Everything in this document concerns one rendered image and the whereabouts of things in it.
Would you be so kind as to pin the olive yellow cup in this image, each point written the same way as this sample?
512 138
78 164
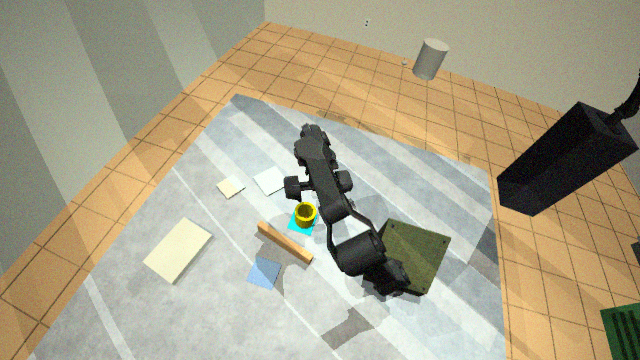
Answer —
303 210

